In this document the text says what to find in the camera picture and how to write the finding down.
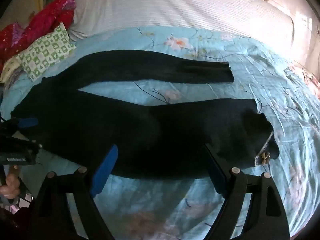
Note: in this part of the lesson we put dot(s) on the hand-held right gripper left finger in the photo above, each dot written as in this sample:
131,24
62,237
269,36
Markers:
105,172

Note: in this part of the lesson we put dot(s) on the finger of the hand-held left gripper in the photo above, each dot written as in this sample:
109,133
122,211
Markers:
28,123

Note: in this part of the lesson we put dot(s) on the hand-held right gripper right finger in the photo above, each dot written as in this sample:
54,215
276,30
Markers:
215,171

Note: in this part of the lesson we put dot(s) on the black pants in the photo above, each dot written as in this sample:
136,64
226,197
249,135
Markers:
100,130

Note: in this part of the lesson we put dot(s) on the person's left hand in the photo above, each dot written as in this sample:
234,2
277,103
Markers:
10,183

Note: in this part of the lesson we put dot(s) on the pale yellow pillow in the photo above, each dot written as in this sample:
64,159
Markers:
10,68

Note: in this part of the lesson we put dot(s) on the green checkered pillow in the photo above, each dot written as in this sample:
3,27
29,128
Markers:
45,52

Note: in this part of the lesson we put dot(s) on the red floral quilt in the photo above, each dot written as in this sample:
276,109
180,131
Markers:
45,20

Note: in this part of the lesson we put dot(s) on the light blue floral blanket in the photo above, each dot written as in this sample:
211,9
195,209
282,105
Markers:
175,42

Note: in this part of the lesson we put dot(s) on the white ribbed bed sheet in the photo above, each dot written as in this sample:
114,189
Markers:
175,7

